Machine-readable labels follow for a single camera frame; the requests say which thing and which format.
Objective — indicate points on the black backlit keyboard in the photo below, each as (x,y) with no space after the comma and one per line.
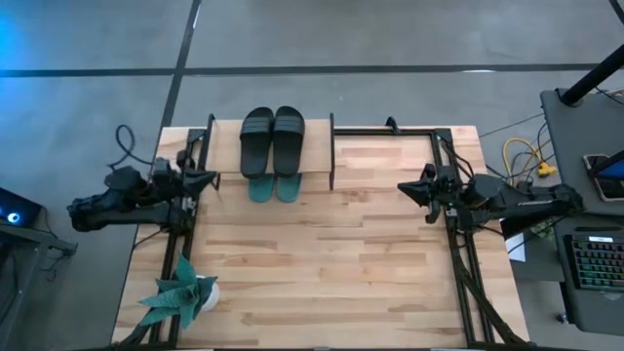
(599,265)

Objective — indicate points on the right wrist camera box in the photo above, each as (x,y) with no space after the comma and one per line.
(429,171)

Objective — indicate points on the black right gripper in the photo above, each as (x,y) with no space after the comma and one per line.
(446,190)

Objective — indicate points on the teal slide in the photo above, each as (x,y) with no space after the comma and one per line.
(261,190)
(289,189)

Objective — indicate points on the white paper sheet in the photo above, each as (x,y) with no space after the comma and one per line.
(518,251)

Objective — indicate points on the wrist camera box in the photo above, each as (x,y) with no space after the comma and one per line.
(429,171)
(183,160)

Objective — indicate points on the black stand pole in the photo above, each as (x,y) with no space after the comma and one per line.
(592,75)

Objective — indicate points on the wooden shelf with black frame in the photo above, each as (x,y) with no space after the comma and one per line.
(317,146)

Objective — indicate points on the black aluminium table frame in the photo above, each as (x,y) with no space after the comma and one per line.
(370,132)

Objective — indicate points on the dark metal cart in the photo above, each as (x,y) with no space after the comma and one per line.
(19,273)

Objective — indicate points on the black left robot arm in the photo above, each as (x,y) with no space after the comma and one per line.
(112,205)

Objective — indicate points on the green plant in white pot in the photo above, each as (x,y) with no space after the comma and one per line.
(180,297)

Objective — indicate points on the black device with blue light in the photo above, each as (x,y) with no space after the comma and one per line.
(24,207)

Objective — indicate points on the black striped slide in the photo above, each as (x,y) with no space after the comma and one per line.
(288,146)
(256,146)

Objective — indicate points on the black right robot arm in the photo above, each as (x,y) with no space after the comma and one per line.
(526,200)

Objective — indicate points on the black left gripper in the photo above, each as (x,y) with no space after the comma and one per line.
(170,180)

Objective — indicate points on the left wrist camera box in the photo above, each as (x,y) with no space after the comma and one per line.
(183,160)

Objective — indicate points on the grey desk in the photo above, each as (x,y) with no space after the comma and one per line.
(565,146)

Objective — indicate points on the black mount on frame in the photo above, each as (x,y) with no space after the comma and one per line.
(392,124)

